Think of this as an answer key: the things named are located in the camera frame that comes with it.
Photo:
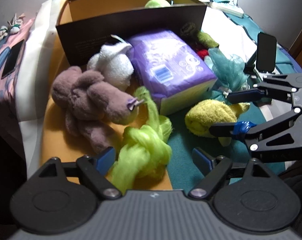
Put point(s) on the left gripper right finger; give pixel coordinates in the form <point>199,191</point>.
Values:
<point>214,170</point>

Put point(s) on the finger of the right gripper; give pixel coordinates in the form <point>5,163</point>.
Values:
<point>256,93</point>
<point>237,128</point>

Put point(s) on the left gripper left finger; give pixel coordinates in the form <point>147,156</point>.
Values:
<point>92,172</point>

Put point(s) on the teal mesh bath sponge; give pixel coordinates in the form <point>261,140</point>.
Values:
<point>229,72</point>

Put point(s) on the brown plush teddy bear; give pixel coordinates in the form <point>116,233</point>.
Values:
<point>91,104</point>

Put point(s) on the green plush toy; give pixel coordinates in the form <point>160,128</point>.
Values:
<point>157,4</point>

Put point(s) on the red soft ball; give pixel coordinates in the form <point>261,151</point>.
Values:
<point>202,53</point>

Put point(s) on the lime green mesh sponge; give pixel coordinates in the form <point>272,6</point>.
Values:
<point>145,152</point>

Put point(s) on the yellow towel toy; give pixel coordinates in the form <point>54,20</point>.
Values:
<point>208,112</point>

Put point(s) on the dark green rolled towel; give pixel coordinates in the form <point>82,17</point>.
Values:
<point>191,33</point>

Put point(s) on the purple tissue pack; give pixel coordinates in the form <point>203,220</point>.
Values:
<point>170,69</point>

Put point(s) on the white power strip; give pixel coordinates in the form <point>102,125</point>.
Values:
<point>228,8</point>

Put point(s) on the white fluffy plush toy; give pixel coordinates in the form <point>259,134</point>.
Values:
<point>113,63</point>

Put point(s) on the pink patterned pillow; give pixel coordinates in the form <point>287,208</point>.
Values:
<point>8,119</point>

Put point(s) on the black smartphone on pillow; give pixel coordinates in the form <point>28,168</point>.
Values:
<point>12,58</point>

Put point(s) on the black cardboard shoe box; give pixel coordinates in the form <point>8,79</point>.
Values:
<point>83,26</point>

